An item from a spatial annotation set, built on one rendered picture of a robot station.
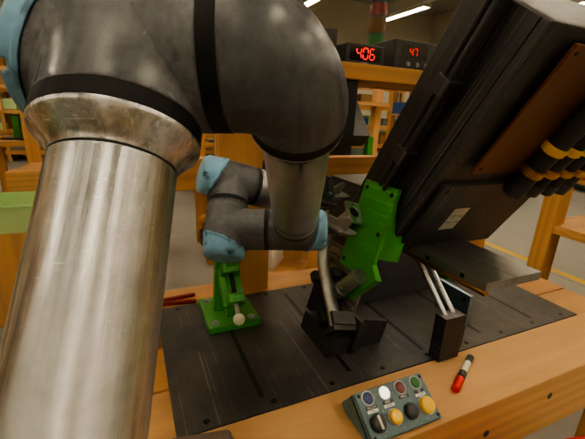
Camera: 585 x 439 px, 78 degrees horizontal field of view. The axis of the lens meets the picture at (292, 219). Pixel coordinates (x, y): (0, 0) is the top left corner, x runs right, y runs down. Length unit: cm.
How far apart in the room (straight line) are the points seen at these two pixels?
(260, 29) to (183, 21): 5
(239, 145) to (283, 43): 74
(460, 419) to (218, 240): 55
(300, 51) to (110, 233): 17
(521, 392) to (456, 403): 16
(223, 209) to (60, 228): 42
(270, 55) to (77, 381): 22
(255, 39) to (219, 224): 41
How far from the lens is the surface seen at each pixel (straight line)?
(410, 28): 1382
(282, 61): 27
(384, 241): 79
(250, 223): 62
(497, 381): 92
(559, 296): 148
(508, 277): 82
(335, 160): 122
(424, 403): 75
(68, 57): 27
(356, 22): 1264
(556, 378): 102
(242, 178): 67
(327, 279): 87
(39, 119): 28
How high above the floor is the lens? 142
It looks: 17 degrees down
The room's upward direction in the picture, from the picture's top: 3 degrees clockwise
